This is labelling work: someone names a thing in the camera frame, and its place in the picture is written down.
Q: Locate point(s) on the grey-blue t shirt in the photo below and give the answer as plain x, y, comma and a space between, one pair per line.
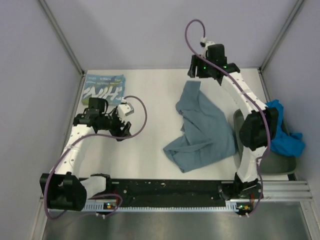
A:
207, 136

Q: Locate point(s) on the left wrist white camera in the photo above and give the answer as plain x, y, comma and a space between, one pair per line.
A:
124, 110

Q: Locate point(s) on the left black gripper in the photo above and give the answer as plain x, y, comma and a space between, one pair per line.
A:
118, 131

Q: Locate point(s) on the left aluminium frame post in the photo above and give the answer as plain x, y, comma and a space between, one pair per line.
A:
60, 36

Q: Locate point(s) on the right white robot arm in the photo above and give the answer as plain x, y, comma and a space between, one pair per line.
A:
260, 121

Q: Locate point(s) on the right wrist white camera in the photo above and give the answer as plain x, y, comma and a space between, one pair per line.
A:
205, 43

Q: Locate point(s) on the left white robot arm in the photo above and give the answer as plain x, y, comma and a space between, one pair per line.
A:
62, 187

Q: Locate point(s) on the bright blue t shirt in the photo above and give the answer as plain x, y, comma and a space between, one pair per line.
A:
285, 144

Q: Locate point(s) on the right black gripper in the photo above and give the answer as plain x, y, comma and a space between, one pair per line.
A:
196, 61

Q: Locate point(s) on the wrist white camera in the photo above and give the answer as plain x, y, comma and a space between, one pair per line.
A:
124, 110
205, 43

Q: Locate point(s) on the folded printed blue t shirt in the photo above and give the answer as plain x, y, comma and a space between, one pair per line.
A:
107, 87

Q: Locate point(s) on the aluminium frame post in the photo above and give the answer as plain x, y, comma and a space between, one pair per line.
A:
60, 36
297, 7

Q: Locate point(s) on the right aluminium frame post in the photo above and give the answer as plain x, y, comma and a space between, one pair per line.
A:
297, 7

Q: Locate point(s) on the grey plastic bin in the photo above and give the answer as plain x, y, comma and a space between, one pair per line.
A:
274, 164

